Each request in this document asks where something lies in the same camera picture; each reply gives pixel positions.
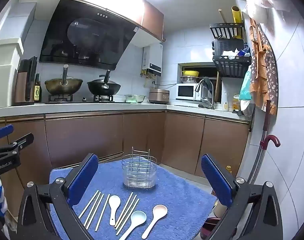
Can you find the rice cooker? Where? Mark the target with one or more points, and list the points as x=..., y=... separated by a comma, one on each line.
x=158, y=96

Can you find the pale pink ceramic spoon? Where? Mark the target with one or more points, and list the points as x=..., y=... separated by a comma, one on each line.
x=159, y=211

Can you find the yellow basin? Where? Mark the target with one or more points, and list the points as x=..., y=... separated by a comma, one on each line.
x=190, y=73

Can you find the steel bowl on counter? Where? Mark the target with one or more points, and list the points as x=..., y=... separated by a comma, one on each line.
x=135, y=98

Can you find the dark sauce bottle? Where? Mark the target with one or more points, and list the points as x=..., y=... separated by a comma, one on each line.
x=37, y=92

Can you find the black lidded wok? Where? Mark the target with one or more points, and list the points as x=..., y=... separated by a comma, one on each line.
x=103, y=87

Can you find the dark red object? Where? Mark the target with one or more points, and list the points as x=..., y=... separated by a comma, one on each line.
x=210, y=223

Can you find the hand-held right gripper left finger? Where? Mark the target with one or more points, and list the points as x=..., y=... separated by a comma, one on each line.
x=83, y=180

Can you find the grey rag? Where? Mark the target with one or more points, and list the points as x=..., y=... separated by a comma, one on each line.
x=246, y=110

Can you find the metal kitchen faucet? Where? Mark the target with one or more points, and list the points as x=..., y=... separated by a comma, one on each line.
x=209, y=85

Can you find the yellow detergent bottle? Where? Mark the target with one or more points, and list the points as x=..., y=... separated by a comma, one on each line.
x=235, y=103

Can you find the black wall rack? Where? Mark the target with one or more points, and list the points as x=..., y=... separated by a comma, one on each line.
x=231, y=67

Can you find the pale teal bag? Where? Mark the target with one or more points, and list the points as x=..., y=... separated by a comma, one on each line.
x=245, y=87

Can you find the white soap bottle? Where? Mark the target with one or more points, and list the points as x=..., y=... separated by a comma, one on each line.
x=226, y=106

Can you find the blue fluffy mat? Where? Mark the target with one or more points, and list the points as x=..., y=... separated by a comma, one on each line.
x=182, y=200

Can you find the black glass range hood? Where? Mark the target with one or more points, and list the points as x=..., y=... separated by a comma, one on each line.
x=87, y=37

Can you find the wooden rolling pin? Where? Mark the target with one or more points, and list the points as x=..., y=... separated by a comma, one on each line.
x=221, y=16

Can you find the bronze lidded wok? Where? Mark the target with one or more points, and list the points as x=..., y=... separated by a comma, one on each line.
x=63, y=86

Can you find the yellow oil bottle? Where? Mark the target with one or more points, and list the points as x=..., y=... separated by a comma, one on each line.
x=228, y=170

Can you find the yellow roll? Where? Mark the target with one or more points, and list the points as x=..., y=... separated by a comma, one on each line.
x=236, y=15

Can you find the white microwave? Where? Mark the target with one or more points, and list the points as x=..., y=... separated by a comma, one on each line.
x=185, y=91

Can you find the floral apron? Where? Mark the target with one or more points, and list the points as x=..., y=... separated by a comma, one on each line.
x=266, y=75

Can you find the pale blue ceramic spoon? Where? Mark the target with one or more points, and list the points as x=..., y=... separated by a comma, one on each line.
x=138, y=217

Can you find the brown electric kettle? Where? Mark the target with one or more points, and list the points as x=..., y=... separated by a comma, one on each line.
x=23, y=85

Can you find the white ceramic spoon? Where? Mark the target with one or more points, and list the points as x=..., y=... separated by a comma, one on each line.
x=114, y=202

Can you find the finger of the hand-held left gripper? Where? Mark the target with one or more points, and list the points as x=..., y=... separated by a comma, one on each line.
x=4, y=131
x=22, y=142

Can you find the white water heater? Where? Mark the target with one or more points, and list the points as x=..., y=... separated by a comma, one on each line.
x=153, y=57

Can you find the metal basin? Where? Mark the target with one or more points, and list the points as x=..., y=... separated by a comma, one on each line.
x=189, y=79

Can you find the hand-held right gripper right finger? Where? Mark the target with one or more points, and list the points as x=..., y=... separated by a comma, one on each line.
x=216, y=182

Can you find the gas stove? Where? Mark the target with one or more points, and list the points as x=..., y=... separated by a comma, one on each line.
x=77, y=100

